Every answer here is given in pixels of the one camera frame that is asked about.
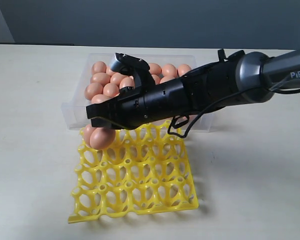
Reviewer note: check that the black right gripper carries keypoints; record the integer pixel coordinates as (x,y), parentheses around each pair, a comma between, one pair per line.
(136,107)

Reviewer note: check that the brown egg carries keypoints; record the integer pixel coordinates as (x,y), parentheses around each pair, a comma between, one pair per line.
(111,90)
(87,133)
(126,82)
(156,79)
(102,138)
(183,69)
(99,98)
(169,70)
(93,89)
(155,69)
(116,78)
(166,79)
(98,67)
(109,71)
(101,78)

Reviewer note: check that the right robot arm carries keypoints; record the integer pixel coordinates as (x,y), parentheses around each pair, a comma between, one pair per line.
(237,79)

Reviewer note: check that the clear plastic box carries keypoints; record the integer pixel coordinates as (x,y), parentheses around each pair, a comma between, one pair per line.
(76,117)

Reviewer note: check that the yellow plastic egg tray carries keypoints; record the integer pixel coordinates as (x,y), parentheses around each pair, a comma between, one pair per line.
(144,171)

